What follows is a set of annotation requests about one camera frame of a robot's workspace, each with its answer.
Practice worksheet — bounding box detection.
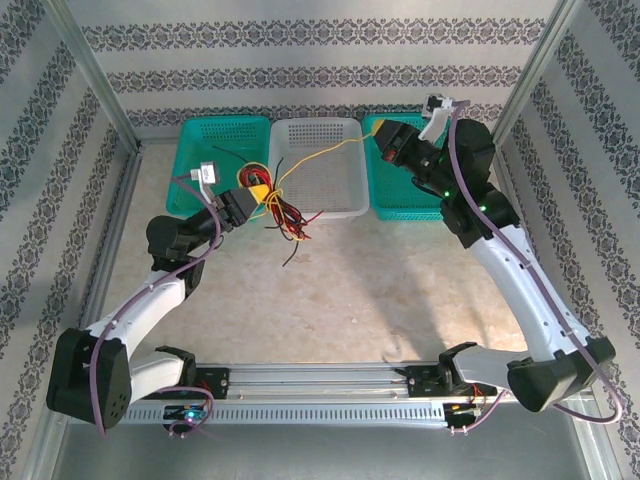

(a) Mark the metal side frame rail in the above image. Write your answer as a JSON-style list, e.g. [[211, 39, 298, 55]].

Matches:
[[17, 144, 146, 480], [492, 139, 624, 480]]

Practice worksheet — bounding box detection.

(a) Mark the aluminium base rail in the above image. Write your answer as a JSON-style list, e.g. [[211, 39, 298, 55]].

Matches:
[[139, 362, 506, 402]]

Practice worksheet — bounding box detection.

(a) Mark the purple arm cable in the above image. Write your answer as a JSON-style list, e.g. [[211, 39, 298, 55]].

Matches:
[[88, 172, 225, 441], [446, 99, 624, 437]]

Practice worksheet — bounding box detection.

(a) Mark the metal frame post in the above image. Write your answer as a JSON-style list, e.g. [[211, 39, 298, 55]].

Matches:
[[492, 0, 586, 146], [47, 0, 144, 151]]

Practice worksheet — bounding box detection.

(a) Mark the thin red cable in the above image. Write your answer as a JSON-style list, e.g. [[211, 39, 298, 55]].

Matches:
[[237, 162, 281, 201], [269, 192, 312, 242]]

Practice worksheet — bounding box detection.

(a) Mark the teal plastic basket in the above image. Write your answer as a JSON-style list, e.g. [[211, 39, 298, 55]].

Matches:
[[166, 115, 272, 223], [360, 113, 451, 222]]

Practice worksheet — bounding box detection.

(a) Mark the white plastic basket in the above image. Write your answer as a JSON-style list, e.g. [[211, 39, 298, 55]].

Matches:
[[268, 118, 371, 221]]

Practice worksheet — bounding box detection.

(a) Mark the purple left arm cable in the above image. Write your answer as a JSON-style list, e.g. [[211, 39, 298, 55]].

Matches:
[[88, 172, 225, 441]]

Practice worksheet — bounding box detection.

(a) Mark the slotted metal cable duct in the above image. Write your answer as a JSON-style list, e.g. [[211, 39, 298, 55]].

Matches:
[[122, 399, 451, 427]]

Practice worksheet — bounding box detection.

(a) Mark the grey metal panel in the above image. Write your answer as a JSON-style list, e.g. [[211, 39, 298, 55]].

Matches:
[[49, 422, 601, 480]]

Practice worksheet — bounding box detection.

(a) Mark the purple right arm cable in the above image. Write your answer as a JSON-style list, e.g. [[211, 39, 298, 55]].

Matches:
[[446, 99, 624, 437]]

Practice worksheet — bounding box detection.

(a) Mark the small controller board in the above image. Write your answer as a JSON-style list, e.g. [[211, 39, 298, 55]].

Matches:
[[163, 405, 209, 422], [443, 402, 484, 417]]

